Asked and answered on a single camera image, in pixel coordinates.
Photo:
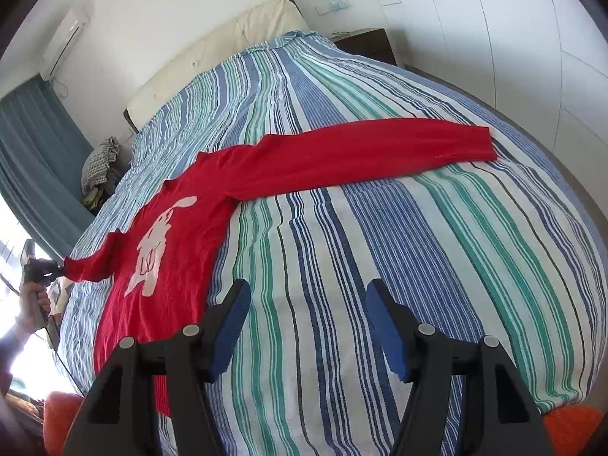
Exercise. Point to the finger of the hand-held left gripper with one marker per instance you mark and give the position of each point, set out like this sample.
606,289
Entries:
57,270

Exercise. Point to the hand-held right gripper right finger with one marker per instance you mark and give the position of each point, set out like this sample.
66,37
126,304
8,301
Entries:
387,332

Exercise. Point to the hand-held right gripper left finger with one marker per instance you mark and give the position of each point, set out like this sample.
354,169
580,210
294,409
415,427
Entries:
230,332

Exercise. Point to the red sweater with white print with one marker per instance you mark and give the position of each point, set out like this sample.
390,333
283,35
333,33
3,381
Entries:
190,228

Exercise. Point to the person's left hand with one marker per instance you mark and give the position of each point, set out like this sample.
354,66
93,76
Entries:
29,311

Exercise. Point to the window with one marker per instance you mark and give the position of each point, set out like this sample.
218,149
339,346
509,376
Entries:
14,247

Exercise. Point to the striped bedspread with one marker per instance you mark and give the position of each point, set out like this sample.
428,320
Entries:
380,247

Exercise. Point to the teal curtain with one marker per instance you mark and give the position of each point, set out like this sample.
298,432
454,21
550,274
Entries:
33,161

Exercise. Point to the checked cloth bundle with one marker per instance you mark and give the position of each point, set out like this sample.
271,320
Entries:
99,166

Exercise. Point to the white air conditioner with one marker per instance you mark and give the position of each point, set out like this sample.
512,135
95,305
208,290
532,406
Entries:
64,42

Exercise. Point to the cream padded headboard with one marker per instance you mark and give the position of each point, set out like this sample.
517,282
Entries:
213,52

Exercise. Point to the dark wooden nightstand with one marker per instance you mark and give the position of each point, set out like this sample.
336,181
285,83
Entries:
370,45

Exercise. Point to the white wardrobe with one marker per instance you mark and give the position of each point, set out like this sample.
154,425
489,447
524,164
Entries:
522,57

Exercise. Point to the white wall socket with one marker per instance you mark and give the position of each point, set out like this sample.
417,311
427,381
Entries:
332,4

